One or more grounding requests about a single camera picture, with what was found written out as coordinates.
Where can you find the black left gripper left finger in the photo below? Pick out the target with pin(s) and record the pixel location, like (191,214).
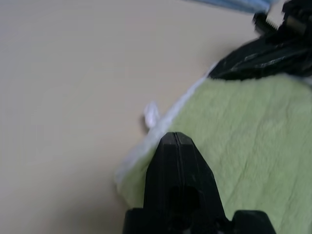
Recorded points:
(162,180)

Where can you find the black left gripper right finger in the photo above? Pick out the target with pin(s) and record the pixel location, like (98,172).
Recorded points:
(202,185)

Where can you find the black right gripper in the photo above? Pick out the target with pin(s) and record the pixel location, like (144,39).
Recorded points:
(287,17)

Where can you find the green towel with white trim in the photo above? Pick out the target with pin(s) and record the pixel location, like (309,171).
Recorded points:
(243,146)

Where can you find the folded light blue towel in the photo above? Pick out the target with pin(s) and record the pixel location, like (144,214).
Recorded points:
(231,4)

